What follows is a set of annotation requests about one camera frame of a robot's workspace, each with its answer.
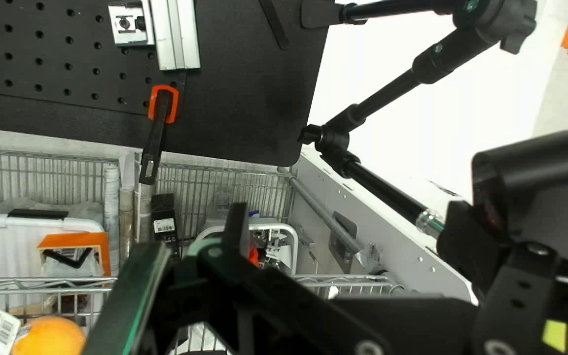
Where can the black stereo camera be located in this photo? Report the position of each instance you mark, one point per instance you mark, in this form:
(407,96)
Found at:
(533,177)

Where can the white box orange mark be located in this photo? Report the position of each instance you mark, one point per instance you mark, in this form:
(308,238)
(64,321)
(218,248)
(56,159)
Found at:
(9,242)

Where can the metal corner bracket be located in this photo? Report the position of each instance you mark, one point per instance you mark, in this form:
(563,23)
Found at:
(129,23)

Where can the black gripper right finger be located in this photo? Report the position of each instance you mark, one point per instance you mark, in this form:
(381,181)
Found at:
(521,301)

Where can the white computer tower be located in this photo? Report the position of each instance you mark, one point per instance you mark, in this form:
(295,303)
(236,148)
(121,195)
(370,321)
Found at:
(389,242)

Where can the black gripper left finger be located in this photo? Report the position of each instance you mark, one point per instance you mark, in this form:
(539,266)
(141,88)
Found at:
(133,296)

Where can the aluminium extrusion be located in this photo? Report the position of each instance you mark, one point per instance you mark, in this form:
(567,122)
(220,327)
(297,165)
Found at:
(176,31)

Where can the red toy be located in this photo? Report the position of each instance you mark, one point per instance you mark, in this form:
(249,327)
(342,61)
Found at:
(253,252)

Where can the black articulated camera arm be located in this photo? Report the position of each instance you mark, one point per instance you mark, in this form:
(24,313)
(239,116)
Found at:
(389,94)

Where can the orange plush ball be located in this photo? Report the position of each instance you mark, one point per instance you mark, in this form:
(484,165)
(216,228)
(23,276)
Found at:
(50,335)

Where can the black perforated board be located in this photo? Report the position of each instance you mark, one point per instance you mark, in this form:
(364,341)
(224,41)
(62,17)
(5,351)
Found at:
(232,79)

